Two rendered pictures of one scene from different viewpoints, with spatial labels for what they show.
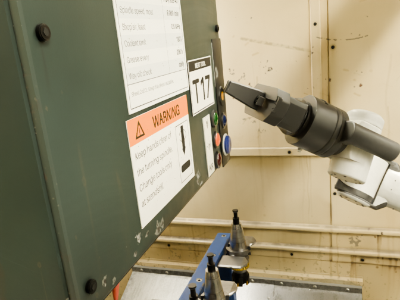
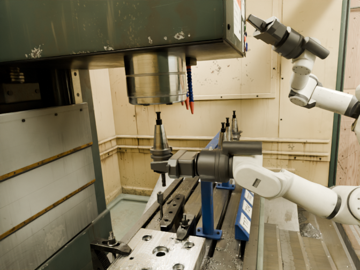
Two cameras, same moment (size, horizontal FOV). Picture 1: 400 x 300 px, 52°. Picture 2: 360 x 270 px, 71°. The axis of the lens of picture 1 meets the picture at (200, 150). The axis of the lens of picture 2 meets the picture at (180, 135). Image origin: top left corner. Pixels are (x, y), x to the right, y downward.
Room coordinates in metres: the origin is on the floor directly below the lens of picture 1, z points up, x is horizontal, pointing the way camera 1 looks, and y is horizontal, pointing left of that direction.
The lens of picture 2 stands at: (-0.24, 0.20, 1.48)
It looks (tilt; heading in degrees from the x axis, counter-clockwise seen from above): 12 degrees down; 0
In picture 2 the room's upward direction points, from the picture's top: 3 degrees counter-clockwise
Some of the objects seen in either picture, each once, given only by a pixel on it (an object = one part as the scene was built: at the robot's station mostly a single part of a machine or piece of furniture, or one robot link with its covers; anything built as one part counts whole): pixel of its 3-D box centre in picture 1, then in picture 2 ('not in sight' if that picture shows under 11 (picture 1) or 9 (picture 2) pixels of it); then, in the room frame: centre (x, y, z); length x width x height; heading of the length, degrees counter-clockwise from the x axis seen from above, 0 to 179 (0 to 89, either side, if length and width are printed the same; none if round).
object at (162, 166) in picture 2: not in sight; (160, 166); (0.41, 0.25, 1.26); 0.06 x 0.02 x 0.03; 70
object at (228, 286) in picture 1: (221, 287); not in sight; (0.81, -0.02, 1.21); 0.07 x 0.05 x 0.01; 70
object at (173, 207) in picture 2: not in sight; (173, 215); (0.72, 0.24, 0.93); 0.26 x 0.05 x 0.06; 165
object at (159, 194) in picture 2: not in sight; (160, 205); (0.75, 0.29, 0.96); 0.03 x 0.03 x 0.13
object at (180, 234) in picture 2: not in sight; (186, 232); (0.52, 0.19, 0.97); 0.13 x 0.03 x 0.15; 160
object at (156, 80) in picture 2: not in sight; (156, 79); (0.44, 0.25, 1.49); 0.16 x 0.16 x 0.12
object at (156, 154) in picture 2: not in sight; (161, 152); (0.44, 0.25, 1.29); 0.06 x 0.06 x 0.03
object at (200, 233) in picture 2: not in sight; (207, 199); (0.62, 0.11, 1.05); 0.10 x 0.05 x 0.30; 70
